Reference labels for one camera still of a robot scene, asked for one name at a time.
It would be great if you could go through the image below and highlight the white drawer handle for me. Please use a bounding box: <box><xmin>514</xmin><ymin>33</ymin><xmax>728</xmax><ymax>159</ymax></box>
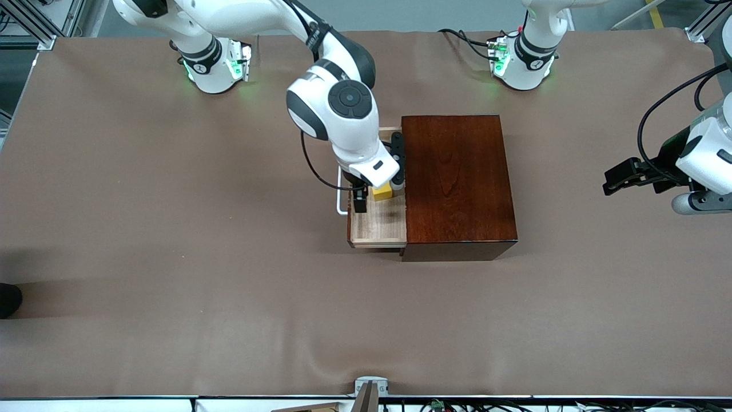
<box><xmin>336</xmin><ymin>167</ymin><xmax>351</xmax><ymax>216</ymax></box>

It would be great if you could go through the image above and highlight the light wood drawer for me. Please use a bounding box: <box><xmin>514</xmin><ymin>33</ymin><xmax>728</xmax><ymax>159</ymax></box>
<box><xmin>347</xmin><ymin>127</ymin><xmax>408</xmax><ymax>249</ymax></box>

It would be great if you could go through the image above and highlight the dark wooden cabinet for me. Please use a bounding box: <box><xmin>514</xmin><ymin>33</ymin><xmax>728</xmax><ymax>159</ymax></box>
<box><xmin>400</xmin><ymin>114</ymin><xmax>519</xmax><ymax>262</ymax></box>

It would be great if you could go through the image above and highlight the green lit base connector panel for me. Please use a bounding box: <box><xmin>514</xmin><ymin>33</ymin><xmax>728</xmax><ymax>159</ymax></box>
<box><xmin>228</xmin><ymin>35</ymin><xmax>255</xmax><ymax>84</ymax></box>
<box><xmin>486</xmin><ymin>35</ymin><xmax>512</xmax><ymax>78</ymax></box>

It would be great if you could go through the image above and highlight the brown table cover mat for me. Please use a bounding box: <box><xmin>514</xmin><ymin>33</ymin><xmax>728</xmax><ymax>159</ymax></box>
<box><xmin>0</xmin><ymin>26</ymin><xmax>732</xmax><ymax>399</ymax></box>

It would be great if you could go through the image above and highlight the grey metal table clamp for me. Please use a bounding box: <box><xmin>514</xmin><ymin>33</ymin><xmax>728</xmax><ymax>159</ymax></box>
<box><xmin>354</xmin><ymin>377</ymin><xmax>393</xmax><ymax>397</ymax></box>

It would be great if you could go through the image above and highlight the black shoe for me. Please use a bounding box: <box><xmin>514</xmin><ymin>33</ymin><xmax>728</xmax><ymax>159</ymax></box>
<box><xmin>0</xmin><ymin>283</ymin><xmax>23</xmax><ymax>320</ymax></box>

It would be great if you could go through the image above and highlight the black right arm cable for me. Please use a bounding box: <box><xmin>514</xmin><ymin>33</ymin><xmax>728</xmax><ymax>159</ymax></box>
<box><xmin>279</xmin><ymin>0</ymin><xmax>353</xmax><ymax>192</ymax></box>

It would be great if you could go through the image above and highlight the aluminium frame profile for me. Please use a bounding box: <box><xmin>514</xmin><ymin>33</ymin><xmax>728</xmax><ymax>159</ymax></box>
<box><xmin>685</xmin><ymin>0</ymin><xmax>732</xmax><ymax>44</ymax></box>
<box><xmin>0</xmin><ymin>0</ymin><xmax>87</xmax><ymax>52</ymax></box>

